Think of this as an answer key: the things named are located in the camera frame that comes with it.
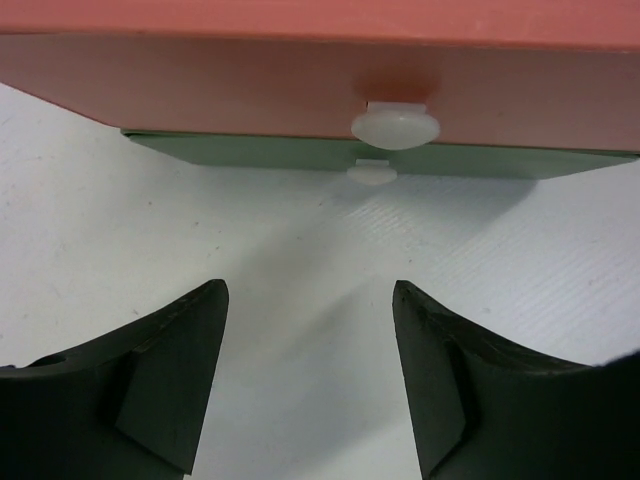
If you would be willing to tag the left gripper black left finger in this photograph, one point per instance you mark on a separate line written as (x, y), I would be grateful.
(129, 404)

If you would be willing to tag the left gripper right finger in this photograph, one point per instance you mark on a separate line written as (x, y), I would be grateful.
(485, 407)

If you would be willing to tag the orange drawer box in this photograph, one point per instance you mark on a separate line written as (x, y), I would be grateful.
(558, 74)

